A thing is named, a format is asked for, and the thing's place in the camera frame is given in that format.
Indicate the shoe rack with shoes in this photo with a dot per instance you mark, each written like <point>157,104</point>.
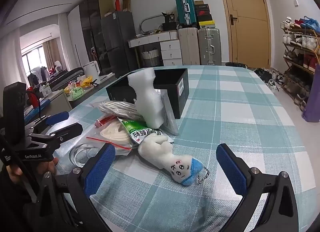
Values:
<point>303,41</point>

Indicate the white plush toy blue cap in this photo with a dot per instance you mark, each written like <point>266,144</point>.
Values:
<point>170,162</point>

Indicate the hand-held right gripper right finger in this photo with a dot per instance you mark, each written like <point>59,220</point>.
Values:
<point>232,169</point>

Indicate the brown shoe box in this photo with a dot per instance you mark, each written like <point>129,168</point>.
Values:
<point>198,2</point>

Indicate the person's left hand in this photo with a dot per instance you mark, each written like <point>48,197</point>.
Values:
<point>51,166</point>

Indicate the silver plastic pouch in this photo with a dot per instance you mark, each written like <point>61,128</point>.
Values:
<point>170,119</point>

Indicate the small cardboard box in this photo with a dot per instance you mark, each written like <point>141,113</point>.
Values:
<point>126,4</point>

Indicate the black shoe box red print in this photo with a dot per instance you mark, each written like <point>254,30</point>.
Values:
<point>202,8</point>

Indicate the white electric kettle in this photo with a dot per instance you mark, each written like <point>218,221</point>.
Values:
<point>91,69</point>

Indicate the beige suitcase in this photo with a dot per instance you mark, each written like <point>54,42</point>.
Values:
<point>188,46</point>

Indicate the silver suitcase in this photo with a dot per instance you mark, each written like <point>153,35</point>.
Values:
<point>208,44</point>

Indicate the scattered floor shoes pile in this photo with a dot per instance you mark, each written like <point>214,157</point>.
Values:
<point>271,76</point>

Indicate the grey white laundry basket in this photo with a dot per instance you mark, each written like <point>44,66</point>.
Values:
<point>150,56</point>

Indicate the brown curtain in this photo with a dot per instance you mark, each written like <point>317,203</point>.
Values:
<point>52,54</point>

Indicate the yellow plastic bag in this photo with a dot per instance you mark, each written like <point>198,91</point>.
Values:
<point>86,81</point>

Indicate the white drawer desk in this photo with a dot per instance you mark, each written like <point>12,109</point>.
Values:
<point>171,51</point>

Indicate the wooden shoe rack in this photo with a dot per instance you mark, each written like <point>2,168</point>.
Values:
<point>300,63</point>

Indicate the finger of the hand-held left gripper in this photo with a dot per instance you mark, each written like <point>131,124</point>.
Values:
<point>71,129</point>
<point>58,118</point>

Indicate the grey refrigerator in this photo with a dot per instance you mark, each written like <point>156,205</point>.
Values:
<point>117,41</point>

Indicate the grey side table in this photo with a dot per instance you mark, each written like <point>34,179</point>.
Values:
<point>56,102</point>

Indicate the teal suitcase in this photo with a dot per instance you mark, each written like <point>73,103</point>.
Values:
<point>182,9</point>

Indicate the black yellow shoe box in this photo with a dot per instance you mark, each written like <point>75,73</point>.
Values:
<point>207,24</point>

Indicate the tall cardboard sheet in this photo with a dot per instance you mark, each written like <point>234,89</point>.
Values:
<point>106,1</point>

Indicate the red carton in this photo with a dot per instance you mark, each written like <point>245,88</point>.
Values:
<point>117,4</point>

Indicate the black paper bag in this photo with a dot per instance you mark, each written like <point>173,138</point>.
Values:
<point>170,20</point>

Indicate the window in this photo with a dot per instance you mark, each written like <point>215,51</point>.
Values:
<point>32,61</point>

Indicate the oval mirror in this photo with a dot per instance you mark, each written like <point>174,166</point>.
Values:
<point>146,20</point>

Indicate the dark glass cabinet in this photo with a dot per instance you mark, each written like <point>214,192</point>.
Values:
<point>92,21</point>

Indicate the green snack bag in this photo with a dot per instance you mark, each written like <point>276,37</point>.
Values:
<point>76,93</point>

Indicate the plain black shoe box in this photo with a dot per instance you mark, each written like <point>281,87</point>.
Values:
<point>204,17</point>

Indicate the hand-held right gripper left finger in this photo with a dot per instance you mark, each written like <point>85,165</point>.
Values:
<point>100,169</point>

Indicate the green snack packet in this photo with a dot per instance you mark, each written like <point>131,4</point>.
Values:
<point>132,128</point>

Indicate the white foam piece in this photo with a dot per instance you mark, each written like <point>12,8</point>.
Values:
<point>147,102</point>

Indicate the red packet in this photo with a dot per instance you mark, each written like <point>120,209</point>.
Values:
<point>103,121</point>

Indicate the black cardboard box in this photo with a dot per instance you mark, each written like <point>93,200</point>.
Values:
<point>180,97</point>

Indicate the black waste basket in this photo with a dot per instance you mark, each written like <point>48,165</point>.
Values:
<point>236,64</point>

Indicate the tan wooden door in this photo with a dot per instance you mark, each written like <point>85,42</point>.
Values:
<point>245,34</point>

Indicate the purple bag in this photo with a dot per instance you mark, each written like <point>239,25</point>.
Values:
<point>312,97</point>

